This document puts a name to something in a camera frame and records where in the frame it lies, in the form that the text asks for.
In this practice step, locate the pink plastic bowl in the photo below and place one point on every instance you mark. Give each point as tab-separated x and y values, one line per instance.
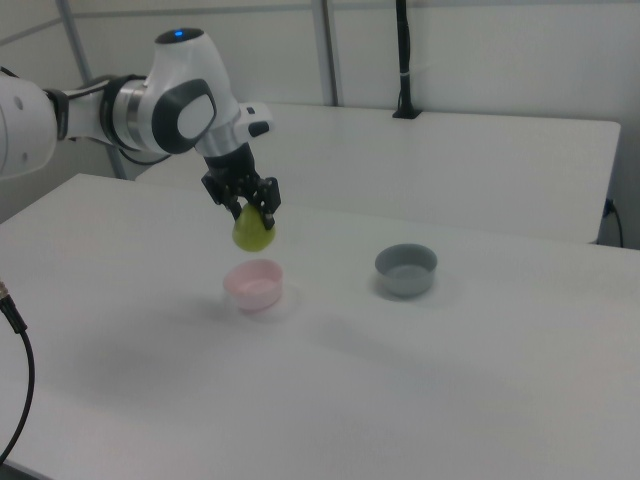
255	292

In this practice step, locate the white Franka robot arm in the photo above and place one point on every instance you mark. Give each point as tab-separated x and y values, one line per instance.
185	75

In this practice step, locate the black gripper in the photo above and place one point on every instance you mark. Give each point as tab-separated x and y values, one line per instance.
234	172

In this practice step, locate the green yellow pear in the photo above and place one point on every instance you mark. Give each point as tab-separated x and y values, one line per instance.
253	233

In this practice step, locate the black camera stand pole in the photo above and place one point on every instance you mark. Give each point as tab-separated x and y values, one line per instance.
406	60

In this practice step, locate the grey plastic bowl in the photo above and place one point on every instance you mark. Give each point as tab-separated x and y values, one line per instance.
406	280

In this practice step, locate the grey metal partition post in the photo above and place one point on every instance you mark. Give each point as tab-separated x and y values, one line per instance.
327	50

